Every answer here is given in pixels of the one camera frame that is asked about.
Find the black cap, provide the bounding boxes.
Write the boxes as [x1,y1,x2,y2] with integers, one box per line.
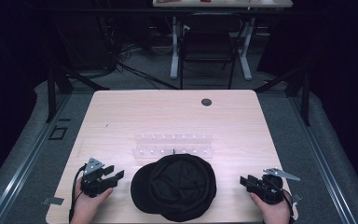
[130,153,218,223]

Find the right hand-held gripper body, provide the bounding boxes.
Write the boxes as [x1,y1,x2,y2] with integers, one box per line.
[252,167,301,205]

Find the person's right hand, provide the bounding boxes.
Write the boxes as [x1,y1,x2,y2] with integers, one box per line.
[249,191,293,224]

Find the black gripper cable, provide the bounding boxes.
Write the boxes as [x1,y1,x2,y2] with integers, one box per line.
[271,178,295,224]
[68,163,88,224]

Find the aluminium floor rail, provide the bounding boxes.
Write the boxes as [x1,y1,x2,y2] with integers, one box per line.
[0,91,73,224]
[287,92,358,224]

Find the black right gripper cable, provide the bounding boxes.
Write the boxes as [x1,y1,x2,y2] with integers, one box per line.
[271,178,295,224]

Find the person's left hand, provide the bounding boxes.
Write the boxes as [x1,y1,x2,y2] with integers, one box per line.
[70,178,115,224]

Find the black tape square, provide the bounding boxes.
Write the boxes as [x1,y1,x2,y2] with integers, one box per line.
[48,125,69,141]

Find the white-legged desk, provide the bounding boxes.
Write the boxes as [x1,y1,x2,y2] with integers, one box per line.
[152,0,294,81]

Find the black chair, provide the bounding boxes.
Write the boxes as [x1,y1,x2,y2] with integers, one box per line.
[178,12,244,91]

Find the black metal stand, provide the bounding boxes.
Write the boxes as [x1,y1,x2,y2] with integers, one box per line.
[254,63,312,127]
[45,63,110,123]

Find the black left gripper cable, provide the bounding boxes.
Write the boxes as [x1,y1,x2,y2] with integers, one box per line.
[68,163,88,224]

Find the clear acrylic rack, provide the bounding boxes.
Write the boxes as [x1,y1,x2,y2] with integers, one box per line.
[131,133,214,161]

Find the black floor cables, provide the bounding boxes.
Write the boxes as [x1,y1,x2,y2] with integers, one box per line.
[103,40,181,91]

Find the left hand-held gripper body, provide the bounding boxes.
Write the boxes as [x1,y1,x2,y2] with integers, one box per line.
[80,157,119,199]

